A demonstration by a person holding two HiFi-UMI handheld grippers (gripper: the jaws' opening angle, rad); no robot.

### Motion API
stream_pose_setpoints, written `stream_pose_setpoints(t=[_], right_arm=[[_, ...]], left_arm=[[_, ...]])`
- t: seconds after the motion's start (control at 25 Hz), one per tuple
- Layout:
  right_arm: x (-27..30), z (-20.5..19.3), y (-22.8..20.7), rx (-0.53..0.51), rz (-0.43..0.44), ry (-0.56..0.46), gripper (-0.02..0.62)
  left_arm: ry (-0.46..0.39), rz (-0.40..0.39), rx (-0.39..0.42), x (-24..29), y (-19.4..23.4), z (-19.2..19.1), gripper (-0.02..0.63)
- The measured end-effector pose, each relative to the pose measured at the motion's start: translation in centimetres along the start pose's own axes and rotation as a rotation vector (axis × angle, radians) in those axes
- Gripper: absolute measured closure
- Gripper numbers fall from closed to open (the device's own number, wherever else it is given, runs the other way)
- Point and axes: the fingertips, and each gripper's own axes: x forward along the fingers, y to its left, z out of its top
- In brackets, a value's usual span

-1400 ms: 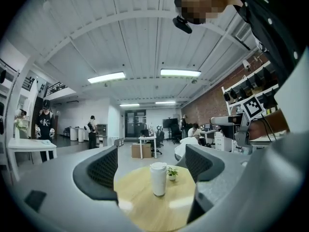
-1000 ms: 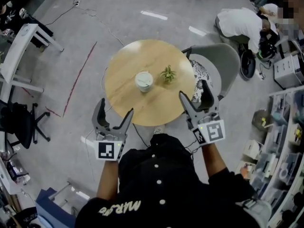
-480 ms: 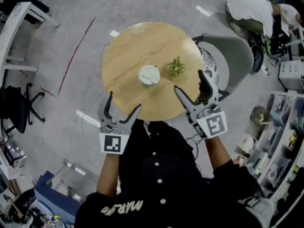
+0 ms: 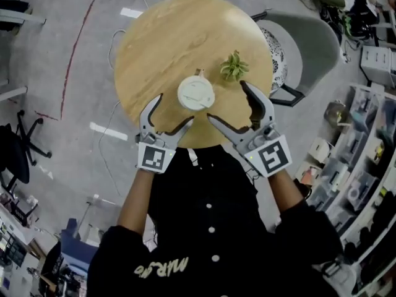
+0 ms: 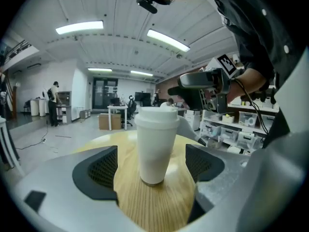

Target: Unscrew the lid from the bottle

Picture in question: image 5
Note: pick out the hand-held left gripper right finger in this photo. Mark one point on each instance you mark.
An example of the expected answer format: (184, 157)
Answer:
(217, 190)

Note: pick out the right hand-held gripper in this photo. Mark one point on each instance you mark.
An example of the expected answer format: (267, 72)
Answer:
(220, 88)

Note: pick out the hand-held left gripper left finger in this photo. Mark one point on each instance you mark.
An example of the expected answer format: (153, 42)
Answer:
(60, 178)

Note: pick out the white cylindrical container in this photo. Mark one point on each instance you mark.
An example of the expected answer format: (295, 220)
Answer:
(157, 117)
(154, 153)

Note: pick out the person's right forearm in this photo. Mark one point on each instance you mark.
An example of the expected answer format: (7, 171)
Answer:
(251, 81)

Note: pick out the grey shell chair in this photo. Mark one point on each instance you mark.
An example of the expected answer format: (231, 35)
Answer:
(189, 129)

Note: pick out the black monitor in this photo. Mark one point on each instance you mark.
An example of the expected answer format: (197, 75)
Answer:
(142, 97)

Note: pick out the ceiling light panel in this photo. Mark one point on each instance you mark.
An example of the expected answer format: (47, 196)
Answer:
(79, 27)
(99, 69)
(142, 73)
(167, 40)

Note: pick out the row of clear storage bins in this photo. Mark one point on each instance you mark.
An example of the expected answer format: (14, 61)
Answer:
(229, 132)

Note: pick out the white shelving rack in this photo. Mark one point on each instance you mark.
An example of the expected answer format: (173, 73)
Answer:
(241, 129)

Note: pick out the round wooden table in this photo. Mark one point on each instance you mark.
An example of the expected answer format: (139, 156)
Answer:
(154, 207)

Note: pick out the black office chair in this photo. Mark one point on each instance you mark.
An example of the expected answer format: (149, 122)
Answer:
(130, 107)

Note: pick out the brown cardboard box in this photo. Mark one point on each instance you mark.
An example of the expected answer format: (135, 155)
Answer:
(106, 121)

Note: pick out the grey cabinet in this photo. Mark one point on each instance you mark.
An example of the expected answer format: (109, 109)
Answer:
(65, 105)

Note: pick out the white round stand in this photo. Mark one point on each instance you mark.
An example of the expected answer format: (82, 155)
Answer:
(38, 106)

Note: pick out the small white desk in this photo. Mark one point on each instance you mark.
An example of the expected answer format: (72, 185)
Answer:
(117, 107)

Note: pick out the black double door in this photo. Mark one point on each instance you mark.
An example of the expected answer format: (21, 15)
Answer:
(105, 93)

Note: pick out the person's black shirt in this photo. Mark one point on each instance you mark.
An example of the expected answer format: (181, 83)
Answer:
(253, 20)

